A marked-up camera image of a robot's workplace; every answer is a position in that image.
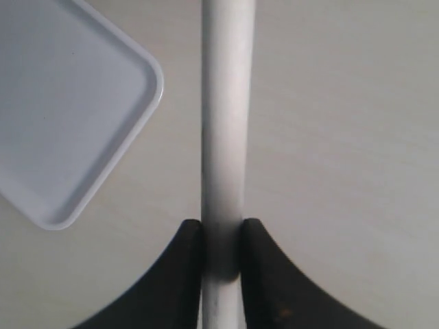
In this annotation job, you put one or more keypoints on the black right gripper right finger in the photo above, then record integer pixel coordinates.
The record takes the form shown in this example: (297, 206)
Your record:
(277, 294)

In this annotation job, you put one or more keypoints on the white plastic tray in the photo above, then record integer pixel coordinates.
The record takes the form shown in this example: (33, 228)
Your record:
(75, 93)

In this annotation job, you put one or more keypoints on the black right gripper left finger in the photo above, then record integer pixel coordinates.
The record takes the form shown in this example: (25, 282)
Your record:
(168, 294)

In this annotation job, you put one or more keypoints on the wooden drumstick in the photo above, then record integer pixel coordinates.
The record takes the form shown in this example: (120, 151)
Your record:
(227, 43)

